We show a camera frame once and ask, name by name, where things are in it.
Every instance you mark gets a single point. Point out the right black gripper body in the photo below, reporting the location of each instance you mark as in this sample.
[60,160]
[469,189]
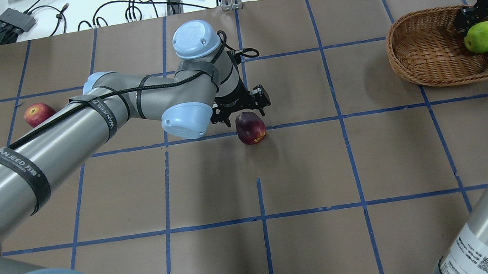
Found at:
[468,17]

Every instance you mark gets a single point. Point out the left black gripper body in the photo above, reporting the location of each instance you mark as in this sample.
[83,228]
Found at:
[231,98]

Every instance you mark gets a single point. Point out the green apple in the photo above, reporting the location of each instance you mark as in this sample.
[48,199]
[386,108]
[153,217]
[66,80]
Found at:
[476,39]

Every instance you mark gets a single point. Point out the dark red apple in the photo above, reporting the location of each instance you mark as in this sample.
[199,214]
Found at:
[250,128]

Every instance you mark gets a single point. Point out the red yellow apple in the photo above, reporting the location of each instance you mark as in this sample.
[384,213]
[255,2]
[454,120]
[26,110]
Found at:
[38,113]

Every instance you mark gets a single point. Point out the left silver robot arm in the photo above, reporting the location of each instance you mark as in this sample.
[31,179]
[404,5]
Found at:
[206,89]

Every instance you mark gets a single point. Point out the woven wicker basket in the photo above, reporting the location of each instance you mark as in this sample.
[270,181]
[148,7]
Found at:
[424,48]

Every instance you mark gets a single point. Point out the grey hub box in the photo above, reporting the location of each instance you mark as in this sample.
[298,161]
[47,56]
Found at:
[18,20]

